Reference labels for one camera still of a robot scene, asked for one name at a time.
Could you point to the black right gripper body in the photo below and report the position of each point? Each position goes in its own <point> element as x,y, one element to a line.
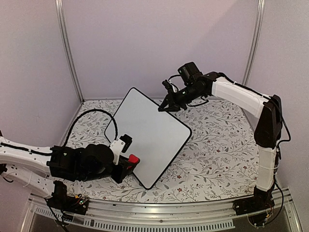
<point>182,99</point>

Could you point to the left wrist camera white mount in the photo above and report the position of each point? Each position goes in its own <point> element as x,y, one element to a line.
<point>119,146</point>

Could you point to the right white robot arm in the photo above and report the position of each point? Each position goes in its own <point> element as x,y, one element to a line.
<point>265,109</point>

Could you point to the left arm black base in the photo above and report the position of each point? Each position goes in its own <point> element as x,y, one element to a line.
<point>60,200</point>

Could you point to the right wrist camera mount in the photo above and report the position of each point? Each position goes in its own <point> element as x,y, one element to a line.
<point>170,87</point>

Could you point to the left aluminium frame post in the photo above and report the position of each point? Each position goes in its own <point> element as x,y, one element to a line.
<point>67,49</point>

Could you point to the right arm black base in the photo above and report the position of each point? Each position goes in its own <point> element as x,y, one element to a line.
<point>260,201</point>

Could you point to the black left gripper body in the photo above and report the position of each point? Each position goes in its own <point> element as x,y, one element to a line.
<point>118,177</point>

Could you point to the aluminium front rail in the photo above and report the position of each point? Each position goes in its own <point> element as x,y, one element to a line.
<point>209,216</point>

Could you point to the aluminium frame post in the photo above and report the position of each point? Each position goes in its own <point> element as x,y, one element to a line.
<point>254,45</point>
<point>67,49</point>

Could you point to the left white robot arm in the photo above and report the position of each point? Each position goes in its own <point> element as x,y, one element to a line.
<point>31,166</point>

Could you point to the red whiteboard eraser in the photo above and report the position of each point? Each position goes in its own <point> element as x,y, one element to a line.
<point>133,160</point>

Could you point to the right aluminium frame post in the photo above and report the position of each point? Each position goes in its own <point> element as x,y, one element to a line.
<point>254,45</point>

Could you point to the white whiteboard black frame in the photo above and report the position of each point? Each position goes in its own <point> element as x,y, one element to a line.
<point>157,137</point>

